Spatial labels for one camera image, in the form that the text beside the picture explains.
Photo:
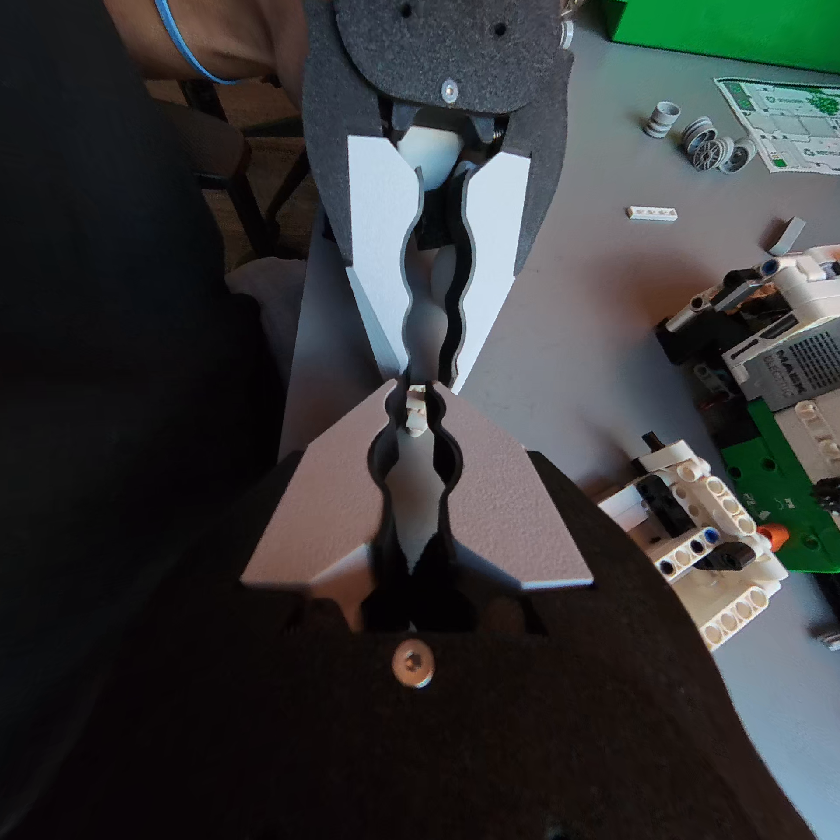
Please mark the green lego box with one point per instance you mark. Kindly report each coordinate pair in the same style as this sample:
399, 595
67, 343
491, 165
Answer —
722, 26

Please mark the grey lego slope piece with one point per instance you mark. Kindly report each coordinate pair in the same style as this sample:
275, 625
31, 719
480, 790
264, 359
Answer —
787, 237

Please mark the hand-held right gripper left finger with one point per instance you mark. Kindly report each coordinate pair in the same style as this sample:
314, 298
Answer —
308, 518

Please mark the green printed paper leaflet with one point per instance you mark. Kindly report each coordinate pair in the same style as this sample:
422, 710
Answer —
787, 131

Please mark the small grey lego piece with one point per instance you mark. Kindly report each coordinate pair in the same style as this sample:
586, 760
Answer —
830, 636

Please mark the small white lego pin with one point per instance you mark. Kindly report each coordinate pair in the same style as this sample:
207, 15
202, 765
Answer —
418, 413

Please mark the grey lego wheel rim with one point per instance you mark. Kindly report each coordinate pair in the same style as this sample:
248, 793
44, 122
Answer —
741, 156
697, 134
661, 119
714, 154

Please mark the white lego beam frame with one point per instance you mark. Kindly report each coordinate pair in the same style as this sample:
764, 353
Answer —
715, 499

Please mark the white grey green lego vehicle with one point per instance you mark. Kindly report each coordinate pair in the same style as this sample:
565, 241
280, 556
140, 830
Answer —
787, 367

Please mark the person's left hand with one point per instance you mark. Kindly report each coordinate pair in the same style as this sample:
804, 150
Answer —
256, 33

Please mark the person's left forearm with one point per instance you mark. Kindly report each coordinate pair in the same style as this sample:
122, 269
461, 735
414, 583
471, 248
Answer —
151, 26

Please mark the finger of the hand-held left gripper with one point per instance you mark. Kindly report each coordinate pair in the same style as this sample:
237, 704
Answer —
495, 223
377, 216

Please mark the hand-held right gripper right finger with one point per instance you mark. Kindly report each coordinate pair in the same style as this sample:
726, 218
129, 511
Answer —
518, 518

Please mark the white flat lego plate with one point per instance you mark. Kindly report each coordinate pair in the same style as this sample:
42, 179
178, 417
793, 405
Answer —
652, 214

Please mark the blue wristband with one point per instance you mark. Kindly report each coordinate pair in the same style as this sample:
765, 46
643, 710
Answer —
186, 56

